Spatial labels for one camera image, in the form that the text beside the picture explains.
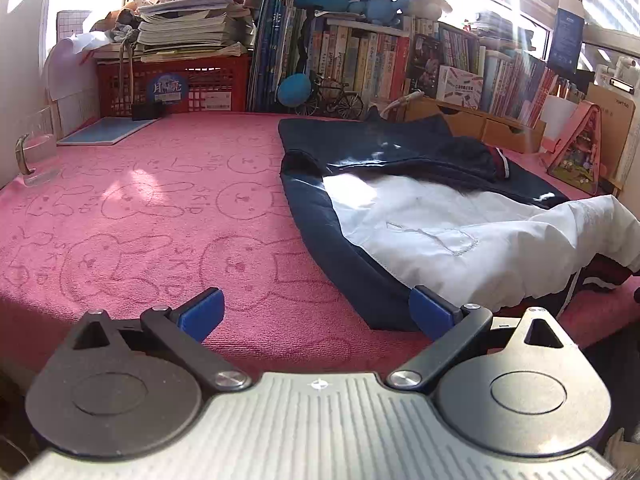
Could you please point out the grey knitted cloth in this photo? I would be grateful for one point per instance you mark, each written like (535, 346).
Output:
(125, 27)

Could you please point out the brown cardboard box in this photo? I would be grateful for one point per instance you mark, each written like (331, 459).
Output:
(615, 115)

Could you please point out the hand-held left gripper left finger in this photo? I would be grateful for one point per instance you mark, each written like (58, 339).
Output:
(200, 315)

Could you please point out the navy white jacket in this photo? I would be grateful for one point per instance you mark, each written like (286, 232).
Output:
(425, 220)

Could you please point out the white grid paper pad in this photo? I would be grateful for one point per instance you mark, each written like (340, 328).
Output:
(75, 22)

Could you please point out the model bicycle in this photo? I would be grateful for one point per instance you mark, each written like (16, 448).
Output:
(330, 82)

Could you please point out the blue notebook on table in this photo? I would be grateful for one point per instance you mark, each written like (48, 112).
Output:
(105, 131)

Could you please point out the red plastic crate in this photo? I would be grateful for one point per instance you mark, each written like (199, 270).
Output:
(175, 61)

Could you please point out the stack of pale folded papers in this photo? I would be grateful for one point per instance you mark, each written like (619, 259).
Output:
(485, 22)

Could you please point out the clear glass cup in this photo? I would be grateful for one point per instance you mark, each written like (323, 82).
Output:
(42, 145)

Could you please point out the row of thin textbooks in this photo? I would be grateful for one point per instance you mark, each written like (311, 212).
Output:
(515, 80)

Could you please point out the white illustrated cardboard box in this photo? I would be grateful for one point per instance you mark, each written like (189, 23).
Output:
(460, 85)

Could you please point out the smartphone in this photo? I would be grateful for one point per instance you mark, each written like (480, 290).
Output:
(424, 65)

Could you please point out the row of tall blue books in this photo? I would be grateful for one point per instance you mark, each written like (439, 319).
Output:
(272, 50)

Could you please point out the round blue sign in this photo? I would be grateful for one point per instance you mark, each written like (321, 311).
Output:
(169, 89)

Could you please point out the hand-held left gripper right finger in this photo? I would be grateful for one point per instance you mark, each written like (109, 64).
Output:
(432, 315)

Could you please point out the white pipe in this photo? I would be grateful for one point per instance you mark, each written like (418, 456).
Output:
(620, 67)

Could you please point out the wooden drawer organizer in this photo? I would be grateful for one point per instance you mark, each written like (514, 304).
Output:
(470, 122)

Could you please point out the small black box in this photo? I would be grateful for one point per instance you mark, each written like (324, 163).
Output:
(146, 111)

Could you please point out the row of colourful books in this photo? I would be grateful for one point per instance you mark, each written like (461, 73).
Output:
(360, 60)

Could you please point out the white paper sheets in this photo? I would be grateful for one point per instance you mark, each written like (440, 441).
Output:
(65, 70)

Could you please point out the pink toy house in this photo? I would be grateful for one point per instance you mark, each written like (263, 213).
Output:
(575, 150)

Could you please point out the stack of workbooks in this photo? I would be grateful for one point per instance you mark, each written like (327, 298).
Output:
(190, 25)

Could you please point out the dark blue standing box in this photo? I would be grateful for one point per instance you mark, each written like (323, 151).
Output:
(565, 35)

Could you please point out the white cylindrical container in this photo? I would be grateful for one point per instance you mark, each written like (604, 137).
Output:
(560, 110)

